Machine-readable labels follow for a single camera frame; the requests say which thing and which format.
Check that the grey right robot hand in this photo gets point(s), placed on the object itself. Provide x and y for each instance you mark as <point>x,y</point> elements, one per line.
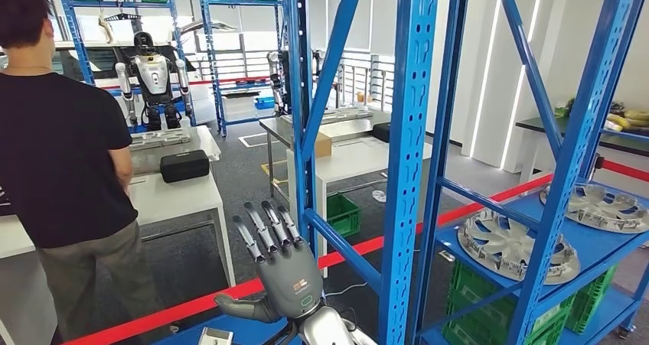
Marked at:
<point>291,282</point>

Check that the grey metal panel part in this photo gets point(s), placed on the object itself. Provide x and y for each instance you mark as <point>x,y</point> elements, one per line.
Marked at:
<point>345,114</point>
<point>159,139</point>

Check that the blue steel shelf rack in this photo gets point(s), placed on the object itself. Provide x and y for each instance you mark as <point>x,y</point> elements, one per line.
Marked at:
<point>410,130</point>
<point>214,79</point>
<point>570,180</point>
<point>121,3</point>

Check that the white table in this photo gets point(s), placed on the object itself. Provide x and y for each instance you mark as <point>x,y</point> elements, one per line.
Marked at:
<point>177,201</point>
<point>355,157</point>

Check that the cardboard box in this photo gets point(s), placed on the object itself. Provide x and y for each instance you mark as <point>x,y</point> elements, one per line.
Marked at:
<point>323,145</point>

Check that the black hard case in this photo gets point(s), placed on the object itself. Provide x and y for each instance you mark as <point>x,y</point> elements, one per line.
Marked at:
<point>185,166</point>
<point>381,132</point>

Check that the blue storage bin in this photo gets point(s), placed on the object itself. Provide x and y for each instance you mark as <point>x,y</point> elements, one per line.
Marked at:
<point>264,103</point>

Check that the white storage box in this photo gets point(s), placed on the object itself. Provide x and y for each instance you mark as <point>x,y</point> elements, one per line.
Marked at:
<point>238,108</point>

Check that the silver black humanoid robot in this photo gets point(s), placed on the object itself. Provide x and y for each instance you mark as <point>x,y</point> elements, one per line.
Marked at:
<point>151,74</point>
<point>278,79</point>

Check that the silver wheel hubcap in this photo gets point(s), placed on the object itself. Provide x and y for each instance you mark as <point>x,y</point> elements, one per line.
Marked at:
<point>492,241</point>
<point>603,206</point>

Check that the white metal railing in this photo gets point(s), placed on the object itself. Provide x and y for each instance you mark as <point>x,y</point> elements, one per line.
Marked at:
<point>375,79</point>

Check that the person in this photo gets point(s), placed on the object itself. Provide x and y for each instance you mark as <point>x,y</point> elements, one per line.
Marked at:
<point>61,155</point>

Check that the grey car hood panel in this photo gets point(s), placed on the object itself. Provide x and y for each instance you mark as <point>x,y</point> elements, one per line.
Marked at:
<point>208,26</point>

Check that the white car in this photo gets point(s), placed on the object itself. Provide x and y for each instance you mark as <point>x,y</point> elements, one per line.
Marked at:
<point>101,61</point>

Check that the black hanger bar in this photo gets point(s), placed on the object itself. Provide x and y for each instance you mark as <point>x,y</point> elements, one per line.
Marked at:
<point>123,17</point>

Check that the dark side table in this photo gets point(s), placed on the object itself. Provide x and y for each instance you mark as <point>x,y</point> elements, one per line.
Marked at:
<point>623,142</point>

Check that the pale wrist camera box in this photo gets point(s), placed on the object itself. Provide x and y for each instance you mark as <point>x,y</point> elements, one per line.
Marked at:
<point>215,337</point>

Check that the black barrier post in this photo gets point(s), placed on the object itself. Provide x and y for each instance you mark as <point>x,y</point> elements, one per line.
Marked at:
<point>598,161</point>

